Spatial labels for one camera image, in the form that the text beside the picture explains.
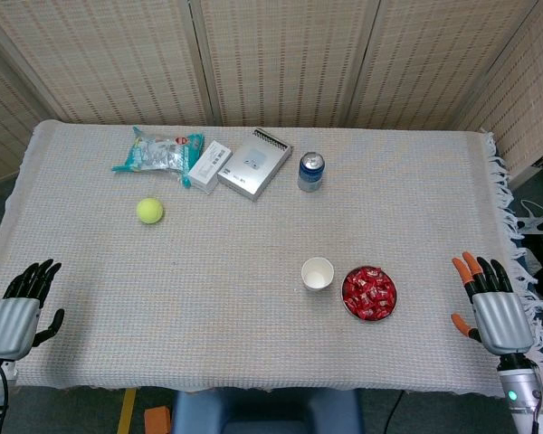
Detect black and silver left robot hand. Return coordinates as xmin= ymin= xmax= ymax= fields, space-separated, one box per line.
xmin=0 ymin=258 xmax=66 ymax=362

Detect silver right hand, orange fingertips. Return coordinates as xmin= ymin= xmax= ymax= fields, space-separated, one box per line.
xmin=450 ymin=250 xmax=536 ymax=356

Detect metal bowl of red candies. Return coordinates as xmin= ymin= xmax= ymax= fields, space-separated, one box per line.
xmin=343 ymin=266 xmax=396 ymax=321

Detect white paper cup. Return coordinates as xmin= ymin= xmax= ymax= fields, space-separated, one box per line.
xmin=300 ymin=256 xmax=336 ymax=293

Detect round metal bowl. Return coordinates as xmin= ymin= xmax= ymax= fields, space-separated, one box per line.
xmin=340 ymin=265 xmax=398 ymax=323

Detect orange block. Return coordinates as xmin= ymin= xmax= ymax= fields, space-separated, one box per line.
xmin=144 ymin=405 xmax=172 ymax=434

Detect yellow tennis ball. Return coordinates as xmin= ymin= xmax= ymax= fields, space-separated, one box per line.
xmin=136 ymin=196 xmax=166 ymax=226

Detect woven bamboo screen panel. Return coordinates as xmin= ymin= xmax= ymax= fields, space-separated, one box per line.
xmin=456 ymin=0 xmax=543 ymax=189
xmin=189 ymin=0 xmax=381 ymax=129
xmin=0 ymin=0 xmax=214 ymax=127
xmin=0 ymin=26 xmax=44 ymax=186
xmin=348 ymin=0 xmax=539 ymax=132

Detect teal and silver snack bag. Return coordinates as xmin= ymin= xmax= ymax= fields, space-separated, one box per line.
xmin=111 ymin=125 xmax=205 ymax=189

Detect blue drink can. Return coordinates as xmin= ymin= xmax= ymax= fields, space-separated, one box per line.
xmin=297 ymin=151 xmax=326 ymax=193

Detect small white cardboard box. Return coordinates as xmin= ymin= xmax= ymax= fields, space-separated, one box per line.
xmin=187 ymin=139 xmax=233 ymax=195

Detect beige woven fringed tablecloth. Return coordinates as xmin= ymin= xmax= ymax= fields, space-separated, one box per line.
xmin=0 ymin=118 xmax=543 ymax=399

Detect grey spiral notebook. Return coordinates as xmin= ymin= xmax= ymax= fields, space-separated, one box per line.
xmin=216 ymin=127 xmax=294 ymax=203

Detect white clamp with cable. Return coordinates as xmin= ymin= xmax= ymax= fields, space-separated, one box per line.
xmin=515 ymin=198 xmax=543 ymax=235

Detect black floor cable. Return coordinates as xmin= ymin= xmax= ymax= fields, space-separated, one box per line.
xmin=384 ymin=391 xmax=406 ymax=434

